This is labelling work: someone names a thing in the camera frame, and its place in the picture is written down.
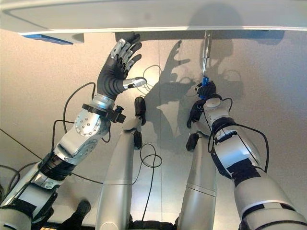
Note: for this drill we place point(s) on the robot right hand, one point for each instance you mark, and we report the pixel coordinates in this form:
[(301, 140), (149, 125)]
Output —
[(208, 89)]

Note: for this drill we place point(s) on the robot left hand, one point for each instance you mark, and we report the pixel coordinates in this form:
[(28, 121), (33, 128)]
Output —
[(109, 74)]

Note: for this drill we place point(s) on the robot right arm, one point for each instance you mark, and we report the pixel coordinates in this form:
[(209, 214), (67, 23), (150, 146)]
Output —
[(235, 153)]

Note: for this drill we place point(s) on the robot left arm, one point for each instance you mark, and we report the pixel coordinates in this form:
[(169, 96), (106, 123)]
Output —
[(79, 134)]

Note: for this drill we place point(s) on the blue label on bed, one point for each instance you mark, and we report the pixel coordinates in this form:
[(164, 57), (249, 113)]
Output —
[(48, 38)]

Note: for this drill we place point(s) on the robot right leg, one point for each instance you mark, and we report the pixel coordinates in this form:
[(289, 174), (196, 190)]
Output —
[(200, 182)]

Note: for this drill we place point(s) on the robot leg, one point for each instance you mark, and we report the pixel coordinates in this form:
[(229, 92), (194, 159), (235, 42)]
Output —
[(120, 172), (200, 182)]

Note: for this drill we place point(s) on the robot left leg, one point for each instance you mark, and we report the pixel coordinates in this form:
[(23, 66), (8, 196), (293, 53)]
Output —
[(120, 172)]

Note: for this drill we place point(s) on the person's foot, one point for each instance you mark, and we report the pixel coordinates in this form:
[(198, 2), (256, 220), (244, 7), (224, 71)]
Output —
[(80, 212)]

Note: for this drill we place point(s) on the robot black waist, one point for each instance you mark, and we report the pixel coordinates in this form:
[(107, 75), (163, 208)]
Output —
[(153, 224)]

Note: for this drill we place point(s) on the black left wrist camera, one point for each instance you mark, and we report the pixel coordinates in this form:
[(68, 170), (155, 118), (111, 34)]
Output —
[(118, 115)]

